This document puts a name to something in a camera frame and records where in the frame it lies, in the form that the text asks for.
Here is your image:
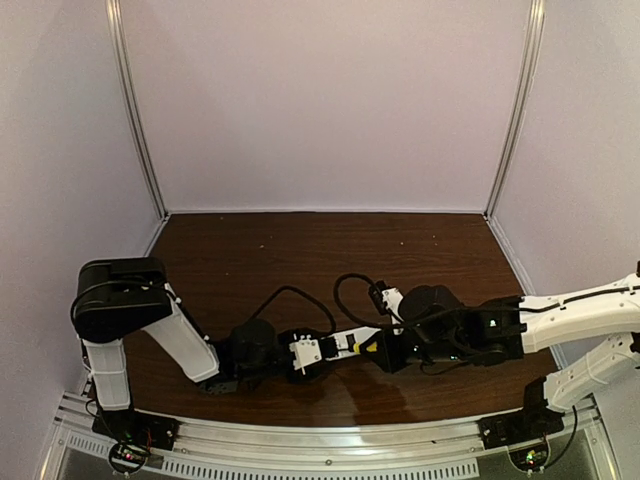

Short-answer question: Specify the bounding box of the right black camera cable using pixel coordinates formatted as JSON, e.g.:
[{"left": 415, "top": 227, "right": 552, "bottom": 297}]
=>
[{"left": 333, "top": 273, "right": 416, "bottom": 331}]

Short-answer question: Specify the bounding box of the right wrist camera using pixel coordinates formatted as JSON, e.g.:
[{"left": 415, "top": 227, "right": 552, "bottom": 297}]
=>
[{"left": 368, "top": 281, "right": 404, "bottom": 325}]

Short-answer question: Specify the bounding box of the right aluminium frame post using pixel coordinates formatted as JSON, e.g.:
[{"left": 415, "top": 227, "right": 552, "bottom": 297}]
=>
[{"left": 484, "top": 0, "right": 546, "bottom": 221}]

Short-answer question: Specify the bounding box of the white remote control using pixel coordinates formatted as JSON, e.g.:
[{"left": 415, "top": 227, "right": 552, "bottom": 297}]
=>
[{"left": 318, "top": 327, "right": 379, "bottom": 361}]

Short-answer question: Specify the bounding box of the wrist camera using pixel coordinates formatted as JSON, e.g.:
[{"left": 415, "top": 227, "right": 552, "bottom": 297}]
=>
[
  {"left": 289, "top": 338, "right": 323, "bottom": 375},
  {"left": 368, "top": 281, "right": 404, "bottom": 325}
]

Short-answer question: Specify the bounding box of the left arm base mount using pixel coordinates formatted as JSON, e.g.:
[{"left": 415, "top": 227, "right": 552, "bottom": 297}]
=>
[{"left": 92, "top": 409, "right": 179, "bottom": 477}]

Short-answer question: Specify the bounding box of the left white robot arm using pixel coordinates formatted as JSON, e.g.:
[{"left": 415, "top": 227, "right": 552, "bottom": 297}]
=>
[{"left": 70, "top": 257, "right": 338, "bottom": 412}]

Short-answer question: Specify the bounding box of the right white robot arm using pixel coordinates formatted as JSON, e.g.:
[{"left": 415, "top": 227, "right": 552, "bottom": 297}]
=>
[{"left": 347, "top": 273, "right": 639, "bottom": 419}]

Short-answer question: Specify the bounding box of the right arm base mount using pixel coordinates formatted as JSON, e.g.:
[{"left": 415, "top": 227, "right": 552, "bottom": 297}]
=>
[{"left": 477, "top": 409, "right": 564, "bottom": 475}]

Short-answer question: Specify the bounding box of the left aluminium frame post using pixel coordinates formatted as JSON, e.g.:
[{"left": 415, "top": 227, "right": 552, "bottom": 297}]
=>
[{"left": 105, "top": 0, "right": 169, "bottom": 220}]

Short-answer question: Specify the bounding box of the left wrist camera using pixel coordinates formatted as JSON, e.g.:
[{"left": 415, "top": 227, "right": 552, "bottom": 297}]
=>
[{"left": 289, "top": 338, "right": 323, "bottom": 375}]

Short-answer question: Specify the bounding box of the aluminium frame post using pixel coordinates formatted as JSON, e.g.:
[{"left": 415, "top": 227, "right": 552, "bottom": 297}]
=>
[
  {"left": 484, "top": 0, "right": 546, "bottom": 221},
  {"left": 105, "top": 0, "right": 169, "bottom": 220}
]

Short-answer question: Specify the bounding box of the front aluminium rail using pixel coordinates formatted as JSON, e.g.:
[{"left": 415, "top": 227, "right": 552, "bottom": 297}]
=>
[{"left": 35, "top": 393, "right": 620, "bottom": 479}]

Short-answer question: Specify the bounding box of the left black camera cable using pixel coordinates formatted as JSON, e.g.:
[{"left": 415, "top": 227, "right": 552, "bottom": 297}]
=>
[{"left": 249, "top": 285, "right": 337, "bottom": 341}]

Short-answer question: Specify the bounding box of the yellow handled screwdriver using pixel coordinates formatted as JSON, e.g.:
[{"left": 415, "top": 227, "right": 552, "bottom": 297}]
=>
[{"left": 349, "top": 342, "right": 378, "bottom": 355}]

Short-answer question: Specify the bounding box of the black camera cable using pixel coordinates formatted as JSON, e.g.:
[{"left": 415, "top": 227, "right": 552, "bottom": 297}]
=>
[
  {"left": 333, "top": 273, "right": 416, "bottom": 331},
  {"left": 249, "top": 285, "right": 337, "bottom": 341}
]

